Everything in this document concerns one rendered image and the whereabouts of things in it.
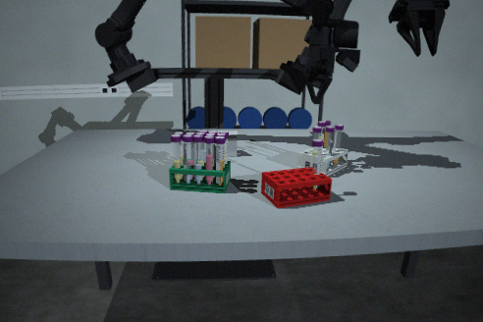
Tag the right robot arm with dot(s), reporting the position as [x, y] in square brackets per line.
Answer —
[117, 31]

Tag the orange tube with purple cap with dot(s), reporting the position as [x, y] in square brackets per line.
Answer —
[328, 123]

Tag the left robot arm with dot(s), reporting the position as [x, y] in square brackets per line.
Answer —
[340, 8]

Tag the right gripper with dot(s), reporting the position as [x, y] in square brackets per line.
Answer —
[322, 74]

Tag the red tube rack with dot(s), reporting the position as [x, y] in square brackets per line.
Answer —
[276, 184]

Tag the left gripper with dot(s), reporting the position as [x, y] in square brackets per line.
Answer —
[407, 13]

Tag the green tube rack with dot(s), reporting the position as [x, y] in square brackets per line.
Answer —
[203, 187]

